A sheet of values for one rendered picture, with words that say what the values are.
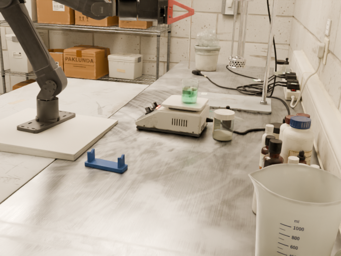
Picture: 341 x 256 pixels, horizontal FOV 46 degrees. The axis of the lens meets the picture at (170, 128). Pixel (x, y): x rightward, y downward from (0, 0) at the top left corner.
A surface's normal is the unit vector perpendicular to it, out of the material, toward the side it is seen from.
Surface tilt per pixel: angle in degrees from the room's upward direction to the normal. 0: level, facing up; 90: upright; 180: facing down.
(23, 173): 0
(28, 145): 2
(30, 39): 88
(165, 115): 90
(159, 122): 90
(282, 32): 90
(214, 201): 0
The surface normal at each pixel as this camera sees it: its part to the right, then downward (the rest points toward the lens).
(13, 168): 0.04, -0.94
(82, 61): -0.26, 0.29
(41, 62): -0.02, 0.12
